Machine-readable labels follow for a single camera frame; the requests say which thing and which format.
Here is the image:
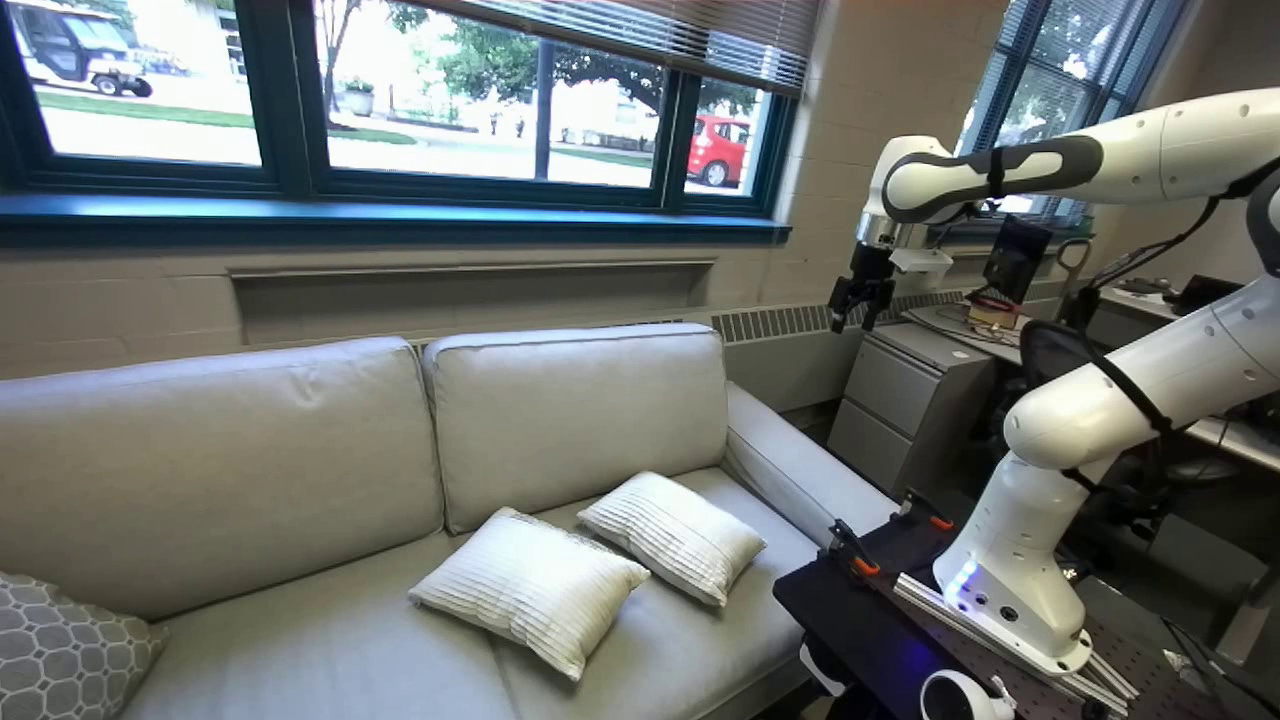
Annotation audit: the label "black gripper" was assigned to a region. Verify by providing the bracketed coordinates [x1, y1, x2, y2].
[828, 239, 901, 336]

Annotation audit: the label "cream striped pillow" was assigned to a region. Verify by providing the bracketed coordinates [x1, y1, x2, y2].
[572, 468, 766, 618]
[408, 505, 655, 688]

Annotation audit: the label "grey filing cabinet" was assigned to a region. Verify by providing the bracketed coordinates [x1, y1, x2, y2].
[824, 315, 1005, 505]

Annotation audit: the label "brown basket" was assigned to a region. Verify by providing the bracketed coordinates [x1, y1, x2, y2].
[960, 285, 1030, 347]

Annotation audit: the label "black office chair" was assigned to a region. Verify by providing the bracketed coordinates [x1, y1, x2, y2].
[1017, 315, 1212, 535]

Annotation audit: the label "red vehicle outside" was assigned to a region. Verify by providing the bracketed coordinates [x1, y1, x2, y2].
[685, 111, 757, 193]

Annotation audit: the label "window blinds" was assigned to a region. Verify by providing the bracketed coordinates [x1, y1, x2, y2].
[436, 0, 824, 94]

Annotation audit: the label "grey sofa back cushion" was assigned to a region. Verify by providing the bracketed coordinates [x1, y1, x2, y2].
[419, 319, 730, 535]
[0, 334, 446, 625]

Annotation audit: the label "black robot table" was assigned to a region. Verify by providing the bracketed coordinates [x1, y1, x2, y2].
[772, 499, 1135, 720]

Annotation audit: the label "black laptop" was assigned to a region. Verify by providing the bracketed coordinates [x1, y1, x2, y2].
[1169, 274, 1253, 319]

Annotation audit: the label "white VR controller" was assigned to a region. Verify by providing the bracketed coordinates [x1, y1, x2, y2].
[917, 666, 1019, 720]

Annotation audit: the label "white office desk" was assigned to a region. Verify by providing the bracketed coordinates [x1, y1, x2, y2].
[904, 285, 1280, 475]

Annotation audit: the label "dark vehicle outside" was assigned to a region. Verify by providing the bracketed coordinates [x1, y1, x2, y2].
[7, 0, 154, 101]

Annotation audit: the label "grey lattice pattern pillow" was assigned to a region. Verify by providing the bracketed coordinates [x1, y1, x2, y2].
[0, 572, 172, 720]

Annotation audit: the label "beige wall radiator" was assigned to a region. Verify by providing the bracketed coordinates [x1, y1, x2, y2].
[702, 299, 863, 417]

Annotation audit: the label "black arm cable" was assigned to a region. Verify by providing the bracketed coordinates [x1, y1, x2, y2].
[1062, 155, 1280, 458]

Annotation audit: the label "narrow blue frame window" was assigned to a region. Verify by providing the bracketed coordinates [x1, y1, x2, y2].
[950, 0, 1197, 234]

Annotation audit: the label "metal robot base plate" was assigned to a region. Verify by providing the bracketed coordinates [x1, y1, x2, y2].
[888, 572, 1142, 716]

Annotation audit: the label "wide teal frame window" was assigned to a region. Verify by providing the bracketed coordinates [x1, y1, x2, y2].
[0, 0, 824, 254]

